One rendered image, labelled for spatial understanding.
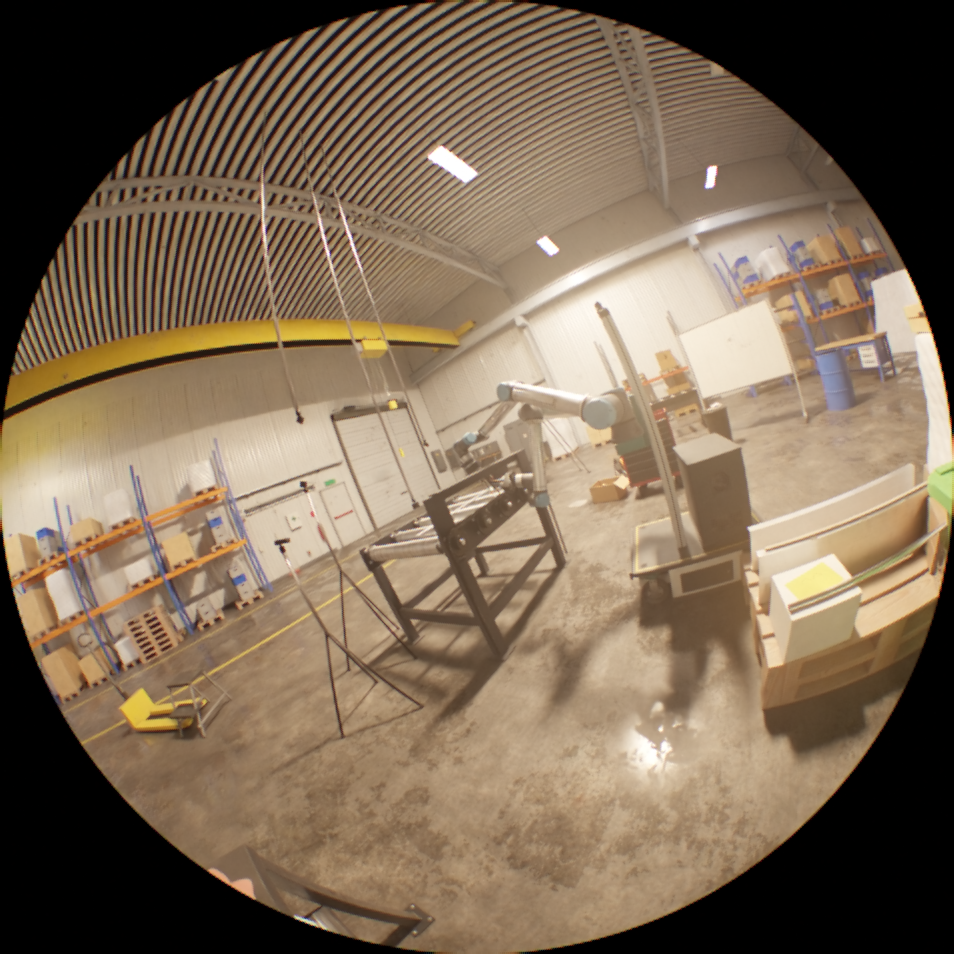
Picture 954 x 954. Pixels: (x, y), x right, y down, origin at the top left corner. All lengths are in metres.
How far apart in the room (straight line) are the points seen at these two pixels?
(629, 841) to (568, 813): 0.27
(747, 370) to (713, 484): 4.08
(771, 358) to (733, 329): 0.78
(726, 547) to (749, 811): 1.34
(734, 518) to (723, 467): 0.31
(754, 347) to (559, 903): 5.98
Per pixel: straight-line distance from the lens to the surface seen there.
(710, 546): 1.93
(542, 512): 2.76
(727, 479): 1.81
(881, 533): 1.71
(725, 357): 5.75
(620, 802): 1.37
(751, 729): 1.49
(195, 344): 8.20
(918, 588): 1.70
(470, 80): 8.23
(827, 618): 1.25
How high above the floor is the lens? 1.30
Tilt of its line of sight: 5 degrees down
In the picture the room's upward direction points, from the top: 22 degrees counter-clockwise
